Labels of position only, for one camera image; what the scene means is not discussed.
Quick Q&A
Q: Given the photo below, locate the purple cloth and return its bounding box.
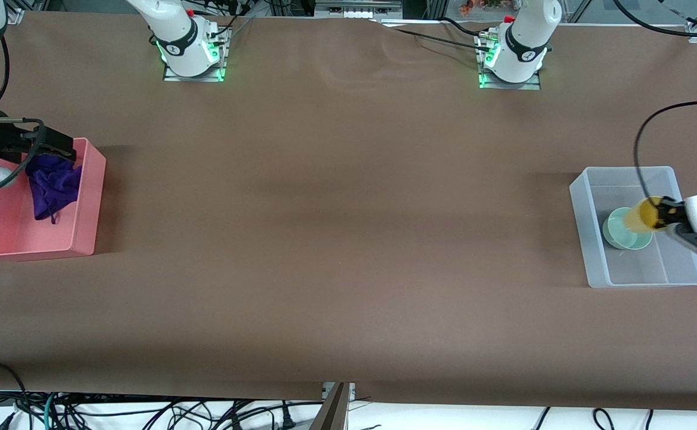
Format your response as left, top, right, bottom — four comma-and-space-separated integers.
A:
26, 154, 83, 225

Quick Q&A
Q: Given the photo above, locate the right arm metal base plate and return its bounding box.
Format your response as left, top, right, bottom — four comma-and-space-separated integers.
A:
163, 27, 228, 83

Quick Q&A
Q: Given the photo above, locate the pink plastic bin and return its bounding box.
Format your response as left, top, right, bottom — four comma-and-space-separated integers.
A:
0, 137, 107, 262

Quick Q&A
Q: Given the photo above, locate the orange background clutter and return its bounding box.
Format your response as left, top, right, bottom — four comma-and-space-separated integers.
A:
459, 0, 504, 16

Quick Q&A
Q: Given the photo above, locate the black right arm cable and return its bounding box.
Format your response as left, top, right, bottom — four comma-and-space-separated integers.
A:
0, 35, 45, 193

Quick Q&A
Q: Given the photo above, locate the brown table cover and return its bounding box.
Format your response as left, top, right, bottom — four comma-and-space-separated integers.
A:
0, 11, 697, 413

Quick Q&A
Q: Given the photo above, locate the small metal bracket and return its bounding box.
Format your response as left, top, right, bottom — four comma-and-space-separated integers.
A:
322, 382, 357, 402

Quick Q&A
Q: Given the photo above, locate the yellow cup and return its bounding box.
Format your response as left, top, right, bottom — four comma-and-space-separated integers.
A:
623, 196, 665, 235

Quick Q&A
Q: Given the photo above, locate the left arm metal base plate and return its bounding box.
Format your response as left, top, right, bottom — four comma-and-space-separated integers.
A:
478, 33, 542, 91

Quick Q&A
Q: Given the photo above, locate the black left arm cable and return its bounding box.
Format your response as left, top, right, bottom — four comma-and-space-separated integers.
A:
614, 0, 697, 201

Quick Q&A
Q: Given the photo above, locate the wooden beam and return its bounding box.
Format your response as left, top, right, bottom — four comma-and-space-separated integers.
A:
311, 382, 350, 430

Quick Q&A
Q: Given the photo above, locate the black base cable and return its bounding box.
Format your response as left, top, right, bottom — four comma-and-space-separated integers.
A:
378, 20, 495, 54
214, 12, 256, 39
440, 16, 491, 39

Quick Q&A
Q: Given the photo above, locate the teal floor cable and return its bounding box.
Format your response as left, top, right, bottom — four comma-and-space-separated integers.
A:
42, 393, 59, 430

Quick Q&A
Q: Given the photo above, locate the clear plastic bin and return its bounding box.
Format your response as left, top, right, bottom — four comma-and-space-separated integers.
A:
569, 166, 697, 288

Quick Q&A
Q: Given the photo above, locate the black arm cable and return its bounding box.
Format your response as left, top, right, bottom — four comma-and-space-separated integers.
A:
0, 35, 45, 193
614, 0, 697, 201

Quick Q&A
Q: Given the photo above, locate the aluminium frame rail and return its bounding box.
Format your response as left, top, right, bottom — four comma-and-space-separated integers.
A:
315, 0, 403, 19

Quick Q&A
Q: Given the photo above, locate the black plug cable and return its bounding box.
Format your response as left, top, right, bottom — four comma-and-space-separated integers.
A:
277, 401, 298, 430

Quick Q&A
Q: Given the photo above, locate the pale green bowl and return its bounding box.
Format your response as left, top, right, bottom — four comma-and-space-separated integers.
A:
602, 207, 653, 250

